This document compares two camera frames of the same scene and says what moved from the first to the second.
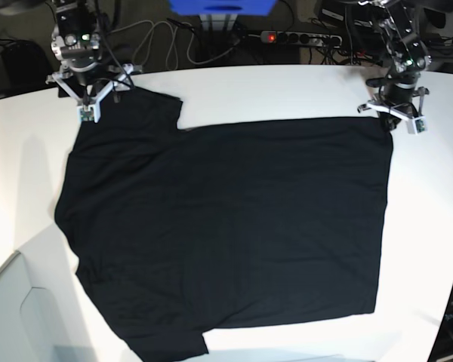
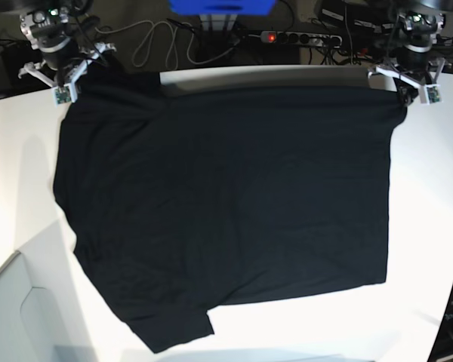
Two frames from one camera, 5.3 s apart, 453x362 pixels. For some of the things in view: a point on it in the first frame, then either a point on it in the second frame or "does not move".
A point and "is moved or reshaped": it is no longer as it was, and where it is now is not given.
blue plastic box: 248,7 does not move
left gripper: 87,69 → 59,59
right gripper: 399,89 → 414,59
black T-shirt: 177,233 is moved or reshaped
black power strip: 332,40 does not move
